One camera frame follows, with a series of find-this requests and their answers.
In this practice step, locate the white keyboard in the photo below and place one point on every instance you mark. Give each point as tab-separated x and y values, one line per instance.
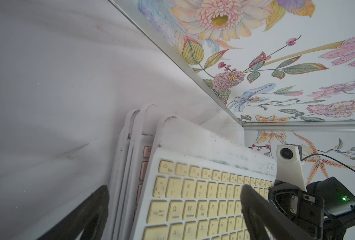
117	173

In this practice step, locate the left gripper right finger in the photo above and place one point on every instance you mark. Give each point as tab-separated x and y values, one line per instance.
262	218

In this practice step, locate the yellow keyboard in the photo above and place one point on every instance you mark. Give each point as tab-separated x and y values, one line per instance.
193	183

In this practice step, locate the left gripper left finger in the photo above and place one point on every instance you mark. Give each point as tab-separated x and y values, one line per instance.
86	222

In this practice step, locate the pink keyboard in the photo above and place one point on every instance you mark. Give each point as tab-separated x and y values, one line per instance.
141	141

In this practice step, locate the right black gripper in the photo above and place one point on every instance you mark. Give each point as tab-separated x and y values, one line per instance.
325	209

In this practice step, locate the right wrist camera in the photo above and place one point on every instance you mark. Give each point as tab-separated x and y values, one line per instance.
289	166

